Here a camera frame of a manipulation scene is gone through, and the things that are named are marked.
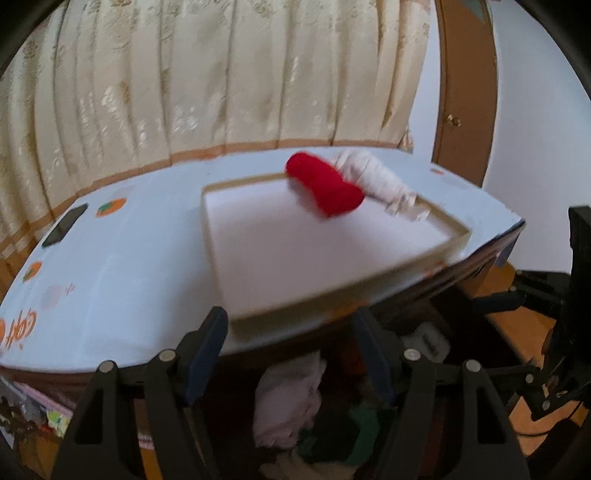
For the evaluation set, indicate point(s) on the black smartphone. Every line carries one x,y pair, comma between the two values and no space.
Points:
64,226

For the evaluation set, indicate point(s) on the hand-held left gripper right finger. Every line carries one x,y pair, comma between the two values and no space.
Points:
374,355

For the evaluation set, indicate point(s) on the wooden desk drawer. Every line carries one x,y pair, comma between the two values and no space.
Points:
337,369

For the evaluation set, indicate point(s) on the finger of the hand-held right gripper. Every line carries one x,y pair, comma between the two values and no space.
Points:
540,387
498,303

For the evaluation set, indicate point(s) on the brass door knob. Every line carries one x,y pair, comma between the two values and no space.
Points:
453,120

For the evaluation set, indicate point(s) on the curtain tassel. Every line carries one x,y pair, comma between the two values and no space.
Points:
407,138

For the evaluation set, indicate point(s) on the white cardboard box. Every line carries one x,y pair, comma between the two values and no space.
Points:
429,340

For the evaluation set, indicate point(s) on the beige floral curtain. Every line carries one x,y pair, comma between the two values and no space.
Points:
184,69

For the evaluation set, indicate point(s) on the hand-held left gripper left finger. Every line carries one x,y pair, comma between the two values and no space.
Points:
207,355

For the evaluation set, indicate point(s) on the shallow cardboard tray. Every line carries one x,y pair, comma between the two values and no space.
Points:
300,244

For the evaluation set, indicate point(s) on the white underwear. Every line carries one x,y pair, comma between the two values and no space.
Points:
374,175

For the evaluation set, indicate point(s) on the brown wooden door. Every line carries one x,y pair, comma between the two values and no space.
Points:
466,92

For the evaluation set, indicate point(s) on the stack of pink papers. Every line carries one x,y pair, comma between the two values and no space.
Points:
41,404

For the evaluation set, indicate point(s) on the bright red underwear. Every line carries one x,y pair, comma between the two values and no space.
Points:
323,184

